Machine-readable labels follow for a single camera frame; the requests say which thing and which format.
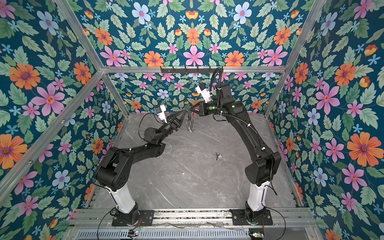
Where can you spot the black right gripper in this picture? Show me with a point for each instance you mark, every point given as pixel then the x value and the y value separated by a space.
pixel 203 111

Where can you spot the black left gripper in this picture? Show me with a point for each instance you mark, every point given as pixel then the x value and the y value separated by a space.
pixel 174 123

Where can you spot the red keyring with metal rings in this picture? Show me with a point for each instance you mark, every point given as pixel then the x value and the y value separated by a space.
pixel 190 121

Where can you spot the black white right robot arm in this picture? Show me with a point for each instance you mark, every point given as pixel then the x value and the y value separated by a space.
pixel 265 162

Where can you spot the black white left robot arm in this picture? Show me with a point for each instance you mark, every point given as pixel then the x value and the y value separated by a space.
pixel 114 170

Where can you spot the black hook rack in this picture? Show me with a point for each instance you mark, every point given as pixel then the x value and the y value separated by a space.
pixel 188 70

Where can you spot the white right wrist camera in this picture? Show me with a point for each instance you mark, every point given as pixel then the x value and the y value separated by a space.
pixel 204 92

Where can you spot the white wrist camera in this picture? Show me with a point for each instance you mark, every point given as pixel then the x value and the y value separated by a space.
pixel 161 113
pixel 204 92

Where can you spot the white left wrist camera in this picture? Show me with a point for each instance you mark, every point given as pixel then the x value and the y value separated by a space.
pixel 161 113

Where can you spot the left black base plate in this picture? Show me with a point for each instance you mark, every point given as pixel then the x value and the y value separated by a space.
pixel 135 218

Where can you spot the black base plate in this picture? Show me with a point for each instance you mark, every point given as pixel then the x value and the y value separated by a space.
pixel 245 217
pixel 135 218

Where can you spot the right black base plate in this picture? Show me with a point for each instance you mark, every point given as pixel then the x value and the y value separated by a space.
pixel 245 217

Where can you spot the white perforated cable duct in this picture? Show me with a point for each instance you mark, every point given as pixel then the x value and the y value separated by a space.
pixel 164 234

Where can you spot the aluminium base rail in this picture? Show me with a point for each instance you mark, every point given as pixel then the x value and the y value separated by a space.
pixel 194 218

